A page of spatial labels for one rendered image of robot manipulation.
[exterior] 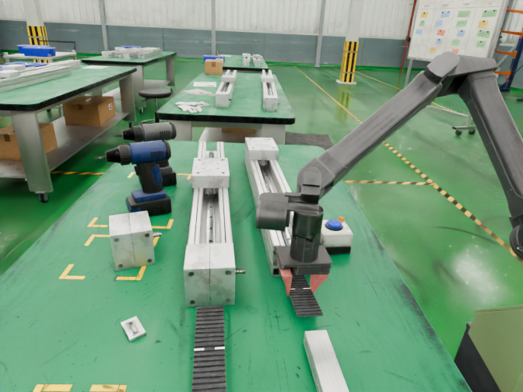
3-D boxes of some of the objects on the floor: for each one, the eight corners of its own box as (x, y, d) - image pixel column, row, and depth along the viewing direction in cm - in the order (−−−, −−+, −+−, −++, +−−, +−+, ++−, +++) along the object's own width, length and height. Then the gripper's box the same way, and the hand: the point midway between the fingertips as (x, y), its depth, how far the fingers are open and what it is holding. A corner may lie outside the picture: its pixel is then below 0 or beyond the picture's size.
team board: (387, 113, 653) (410, -9, 571) (408, 113, 671) (434, -7, 589) (454, 136, 527) (497, -18, 445) (479, 134, 545) (524, -15, 463)
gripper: (283, 240, 67) (278, 306, 73) (336, 239, 68) (327, 303, 75) (278, 222, 73) (273, 284, 80) (326, 222, 74) (318, 282, 81)
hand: (300, 290), depth 77 cm, fingers closed on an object, 5 cm apart
